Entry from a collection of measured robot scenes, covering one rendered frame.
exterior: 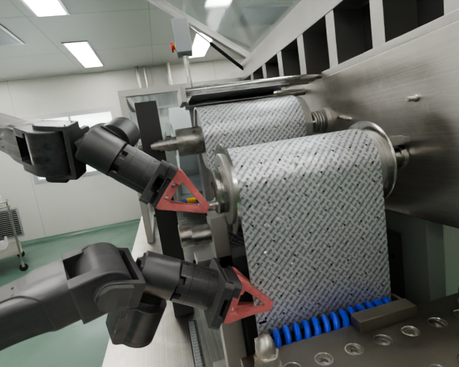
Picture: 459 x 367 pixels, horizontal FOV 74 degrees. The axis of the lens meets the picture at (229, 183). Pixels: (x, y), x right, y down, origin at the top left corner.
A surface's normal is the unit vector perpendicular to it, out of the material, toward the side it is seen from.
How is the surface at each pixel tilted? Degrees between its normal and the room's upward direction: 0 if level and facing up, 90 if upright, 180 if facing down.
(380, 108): 90
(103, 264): 20
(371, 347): 0
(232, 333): 90
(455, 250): 90
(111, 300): 109
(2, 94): 90
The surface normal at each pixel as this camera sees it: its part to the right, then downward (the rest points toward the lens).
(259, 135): 0.22, 0.15
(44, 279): -0.06, -0.87
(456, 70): -0.96, 0.18
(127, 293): 0.54, 0.37
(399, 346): -0.15, -0.98
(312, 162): 0.15, -0.24
